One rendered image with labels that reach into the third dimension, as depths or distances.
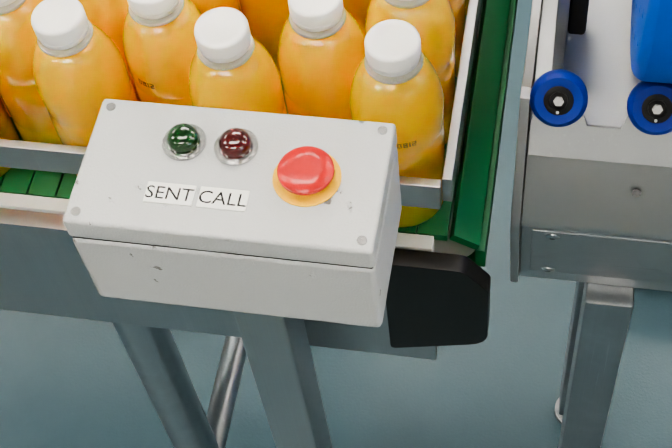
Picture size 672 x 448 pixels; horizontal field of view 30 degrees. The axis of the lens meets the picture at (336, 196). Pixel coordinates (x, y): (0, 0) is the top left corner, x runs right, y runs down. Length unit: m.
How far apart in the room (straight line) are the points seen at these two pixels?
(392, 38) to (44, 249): 0.39
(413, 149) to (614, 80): 0.22
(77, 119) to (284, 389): 0.28
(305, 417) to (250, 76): 0.32
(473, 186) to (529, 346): 0.95
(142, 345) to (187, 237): 0.46
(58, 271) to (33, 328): 0.96
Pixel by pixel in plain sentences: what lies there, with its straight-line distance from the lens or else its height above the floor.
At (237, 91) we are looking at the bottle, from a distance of 0.90.
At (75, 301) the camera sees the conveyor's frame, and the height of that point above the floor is 0.77.
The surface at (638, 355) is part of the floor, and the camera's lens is 1.97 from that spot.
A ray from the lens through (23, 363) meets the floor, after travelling 2.06.
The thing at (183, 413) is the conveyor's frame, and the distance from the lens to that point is 1.39.
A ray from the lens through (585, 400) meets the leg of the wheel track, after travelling 1.49.
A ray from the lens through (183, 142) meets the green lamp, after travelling 0.81.
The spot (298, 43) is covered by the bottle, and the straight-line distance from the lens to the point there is 0.91.
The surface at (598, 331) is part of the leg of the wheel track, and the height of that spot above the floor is 0.57.
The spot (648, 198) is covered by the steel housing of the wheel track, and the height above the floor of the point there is 0.87.
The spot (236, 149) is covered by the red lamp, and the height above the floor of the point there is 1.11.
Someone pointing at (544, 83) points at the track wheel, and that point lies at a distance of 0.99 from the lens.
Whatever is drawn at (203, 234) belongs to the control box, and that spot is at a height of 1.10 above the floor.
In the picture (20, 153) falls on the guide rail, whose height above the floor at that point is 0.97.
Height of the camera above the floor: 1.75
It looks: 56 degrees down
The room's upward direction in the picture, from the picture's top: 9 degrees counter-clockwise
